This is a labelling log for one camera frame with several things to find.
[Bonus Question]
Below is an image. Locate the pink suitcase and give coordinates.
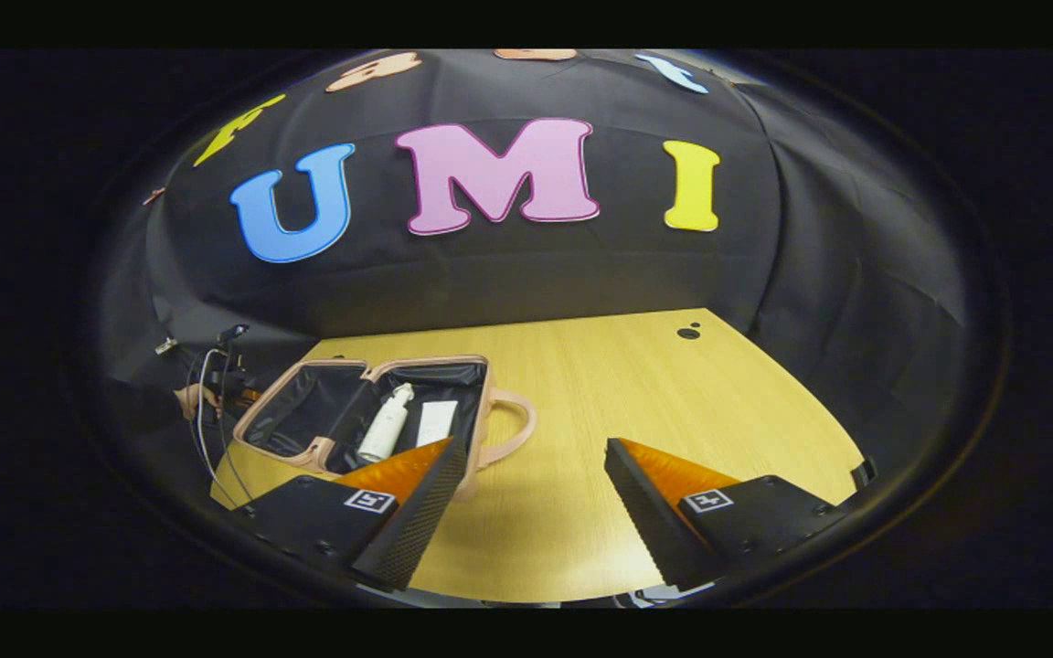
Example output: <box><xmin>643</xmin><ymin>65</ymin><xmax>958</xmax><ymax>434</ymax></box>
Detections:
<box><xmin>232</xmin><ymin>355</ymin><xmax>538</xmax><ymax>502</ymax></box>

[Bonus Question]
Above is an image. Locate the white pump bottle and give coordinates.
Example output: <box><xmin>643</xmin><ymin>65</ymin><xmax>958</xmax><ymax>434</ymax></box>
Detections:
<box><xmin>357</xmin><ymin>383</ymin><xmax>416</xmax><ymax>464</ymax></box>

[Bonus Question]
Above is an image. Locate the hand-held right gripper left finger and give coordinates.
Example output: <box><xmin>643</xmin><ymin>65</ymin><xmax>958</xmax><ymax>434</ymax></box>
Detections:
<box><xmin>232</xmin><ymin>436</ymin><xmax>470</xmax><ymax>592</ymax></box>

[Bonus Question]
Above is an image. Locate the white cable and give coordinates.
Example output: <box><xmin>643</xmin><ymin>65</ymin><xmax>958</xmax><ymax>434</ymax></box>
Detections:
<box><xmin>195</xmin><ymin>347</ymin><xmax>258</xmax><ymax>508</ymax></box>

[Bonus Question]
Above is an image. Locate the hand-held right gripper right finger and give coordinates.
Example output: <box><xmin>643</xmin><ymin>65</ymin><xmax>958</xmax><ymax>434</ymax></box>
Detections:
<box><xmin>604</xmin><ymin>437</ymin><xmax>852</xmax><ymax>593</ymax></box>

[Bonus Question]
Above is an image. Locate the white cosmetic tube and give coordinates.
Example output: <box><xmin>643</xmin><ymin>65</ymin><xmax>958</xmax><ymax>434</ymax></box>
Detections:
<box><xmin>415</xmin><ymin>400</ymin><xmax>460</xmax><ymax>449</ymax></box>

